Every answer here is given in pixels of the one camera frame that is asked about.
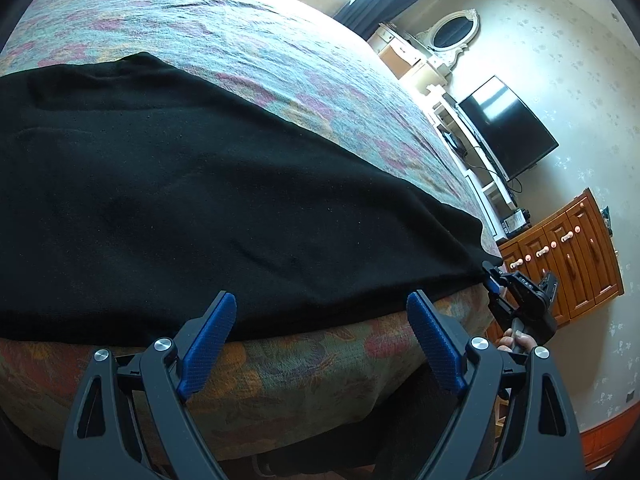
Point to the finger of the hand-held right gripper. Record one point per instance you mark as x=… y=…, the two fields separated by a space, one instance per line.
x=493 y=286
x=492 y=267

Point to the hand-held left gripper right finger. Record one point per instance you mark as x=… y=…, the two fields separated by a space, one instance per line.
x=435 y=340

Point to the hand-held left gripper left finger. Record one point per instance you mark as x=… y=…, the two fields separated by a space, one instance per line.
x=210 y=345

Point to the black pants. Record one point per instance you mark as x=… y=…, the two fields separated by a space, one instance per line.
x=200 y=185

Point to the person's right hand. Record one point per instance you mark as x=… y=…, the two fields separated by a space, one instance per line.
x=517 y=342

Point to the small electronic box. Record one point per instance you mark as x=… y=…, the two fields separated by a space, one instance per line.
x=515 y=222

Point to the brown wooden cabinet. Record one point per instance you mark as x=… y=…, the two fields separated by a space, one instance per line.
x=575 y=260

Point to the white television stand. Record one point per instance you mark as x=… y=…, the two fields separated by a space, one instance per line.
x=480 y=160

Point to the teal box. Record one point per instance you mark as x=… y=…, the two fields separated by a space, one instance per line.
x=606 y=220

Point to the small black device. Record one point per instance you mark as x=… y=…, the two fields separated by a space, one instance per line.
x=454 y=142

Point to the black flat television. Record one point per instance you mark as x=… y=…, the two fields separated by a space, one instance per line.
x=505 y=125

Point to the cream vanity dresser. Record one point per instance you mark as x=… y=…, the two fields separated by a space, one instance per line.
x=400 y=55

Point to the oval white-framed mirror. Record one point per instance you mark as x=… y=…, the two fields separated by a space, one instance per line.
x=452 y=32

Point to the dark blue curtain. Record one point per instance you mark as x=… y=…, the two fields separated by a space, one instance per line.
x=375 y=5

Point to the floral bed blanket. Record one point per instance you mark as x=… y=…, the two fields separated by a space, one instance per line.
x=250 y=45

